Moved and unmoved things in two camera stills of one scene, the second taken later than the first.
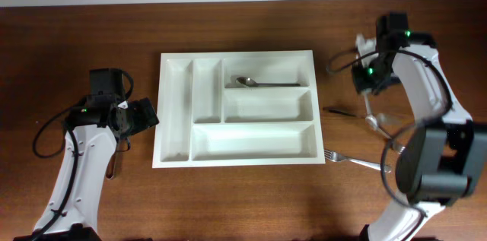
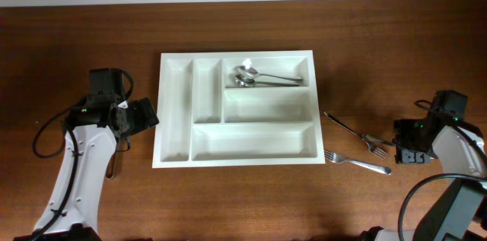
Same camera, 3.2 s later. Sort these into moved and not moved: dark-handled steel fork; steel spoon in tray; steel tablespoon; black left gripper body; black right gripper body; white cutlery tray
Moved: dark-handled steel fork; steel tablespoon; black right gripper body
Not moved: white cutlery tray; black left gripper body; steel spoon in tray
